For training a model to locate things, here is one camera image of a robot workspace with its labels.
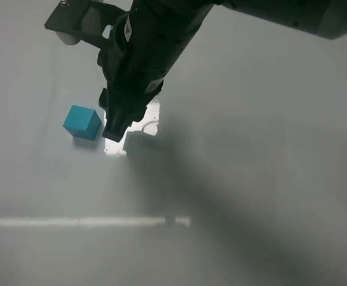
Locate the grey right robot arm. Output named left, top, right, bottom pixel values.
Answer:
left=98, top=1, right=347, bottom=142

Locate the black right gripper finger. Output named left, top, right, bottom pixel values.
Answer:
left=102, top=107, right=141, bottom=141
left=98, top=88, right=107, bottom=113

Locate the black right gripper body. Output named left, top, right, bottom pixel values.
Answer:
left=98, top=1, right=212, bottom=119

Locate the teal cube block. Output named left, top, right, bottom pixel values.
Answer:
left=63, top=105, right=102, bottom=141

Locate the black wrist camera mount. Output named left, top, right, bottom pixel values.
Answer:
left=44, top=0, right=128, bottom=49

